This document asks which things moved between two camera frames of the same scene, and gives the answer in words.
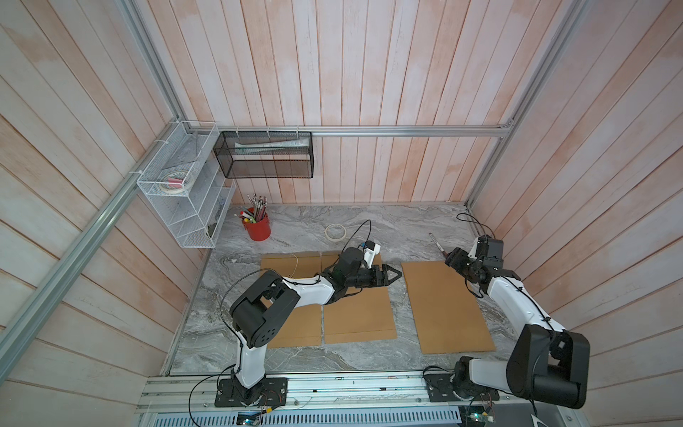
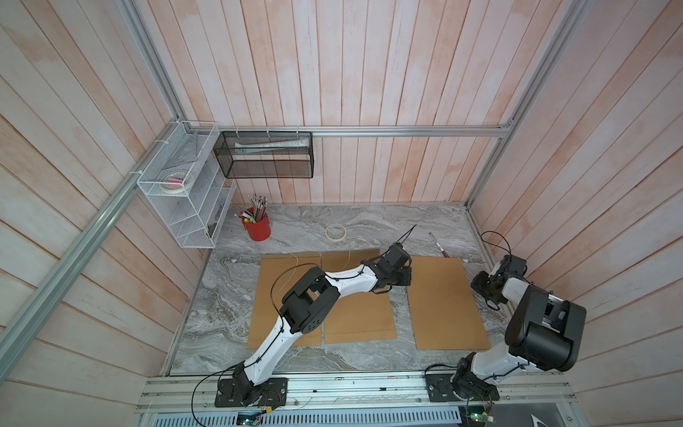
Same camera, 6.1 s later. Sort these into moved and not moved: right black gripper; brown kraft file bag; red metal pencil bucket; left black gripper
Moved: left black gripper; right black gripper
Not moved: red metal pencil bucket; brown kraft file bag
